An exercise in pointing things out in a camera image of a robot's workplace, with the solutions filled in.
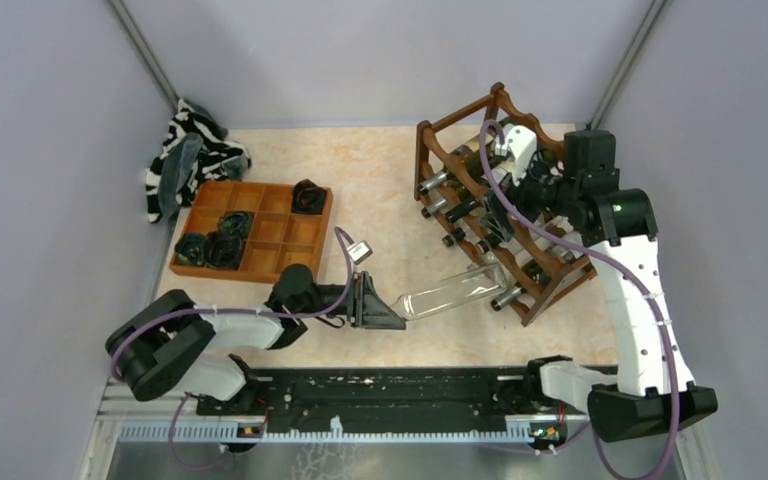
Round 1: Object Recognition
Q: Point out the zebra striped cloth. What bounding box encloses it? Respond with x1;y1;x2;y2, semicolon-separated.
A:
144;98;252;224

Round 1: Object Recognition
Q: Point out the brown wooden wine rack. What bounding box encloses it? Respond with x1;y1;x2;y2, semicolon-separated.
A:
414;83;596;327

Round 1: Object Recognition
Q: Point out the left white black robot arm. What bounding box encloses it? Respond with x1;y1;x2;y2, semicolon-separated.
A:
105;264;407;414

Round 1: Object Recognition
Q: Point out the black rolled sock top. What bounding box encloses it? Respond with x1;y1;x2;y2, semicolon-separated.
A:
291;179;328;215

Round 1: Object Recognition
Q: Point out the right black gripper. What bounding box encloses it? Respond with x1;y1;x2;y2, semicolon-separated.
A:
478;148;579;241

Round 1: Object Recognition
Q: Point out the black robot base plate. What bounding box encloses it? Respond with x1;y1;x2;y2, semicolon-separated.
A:
196;367;577;434

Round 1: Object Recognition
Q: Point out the dark rolled sock front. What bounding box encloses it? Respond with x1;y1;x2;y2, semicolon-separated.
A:
202;231;245;270

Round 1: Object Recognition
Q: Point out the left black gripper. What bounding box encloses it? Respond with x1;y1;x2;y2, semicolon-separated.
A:
296;270;406;329

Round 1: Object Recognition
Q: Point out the orange wooden compartment tray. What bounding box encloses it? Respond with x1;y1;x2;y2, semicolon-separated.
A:
168;181;333;284

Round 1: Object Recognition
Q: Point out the dark green wine bottle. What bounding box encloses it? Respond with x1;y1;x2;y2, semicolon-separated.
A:
420;116;516;193

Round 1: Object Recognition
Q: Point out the clear square spirit bottle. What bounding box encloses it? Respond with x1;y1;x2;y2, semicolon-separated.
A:
476;226;511;253

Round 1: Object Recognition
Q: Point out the clear glass bottle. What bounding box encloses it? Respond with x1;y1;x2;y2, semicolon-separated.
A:
390;263;510;321

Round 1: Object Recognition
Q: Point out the grey cable comb strip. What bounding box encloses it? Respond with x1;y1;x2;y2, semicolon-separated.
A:
118;418;534;444

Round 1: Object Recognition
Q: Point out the grey blue cloth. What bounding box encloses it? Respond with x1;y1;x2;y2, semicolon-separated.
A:
157;133;203;217

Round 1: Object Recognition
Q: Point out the olive wine bottle grey cap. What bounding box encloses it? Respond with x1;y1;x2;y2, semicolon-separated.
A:
489;231;591;313

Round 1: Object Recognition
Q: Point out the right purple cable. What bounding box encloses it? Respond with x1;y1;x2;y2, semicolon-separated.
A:
477;119;680;480

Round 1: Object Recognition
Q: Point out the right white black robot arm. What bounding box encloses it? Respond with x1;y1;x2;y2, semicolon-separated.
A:
479;121;718;443

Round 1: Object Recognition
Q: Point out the dark wine bottle black cap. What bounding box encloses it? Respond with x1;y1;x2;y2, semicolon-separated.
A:
443;198;484;225

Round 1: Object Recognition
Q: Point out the dark rolled sock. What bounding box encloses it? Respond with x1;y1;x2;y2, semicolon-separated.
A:
217;210;255;240
202;231;245;270

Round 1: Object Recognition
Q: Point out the teal rolled sock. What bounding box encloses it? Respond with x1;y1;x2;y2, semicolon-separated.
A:
173;232;206;267

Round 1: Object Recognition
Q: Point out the green wine bottle silver neck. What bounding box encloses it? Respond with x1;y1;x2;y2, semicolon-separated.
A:
420;197;454;219

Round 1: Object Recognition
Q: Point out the dark rolled sock middle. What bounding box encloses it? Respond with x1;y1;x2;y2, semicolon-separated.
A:
217;210;255;240

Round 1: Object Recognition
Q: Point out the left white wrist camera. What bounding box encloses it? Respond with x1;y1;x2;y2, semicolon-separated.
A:
347;240;373;265

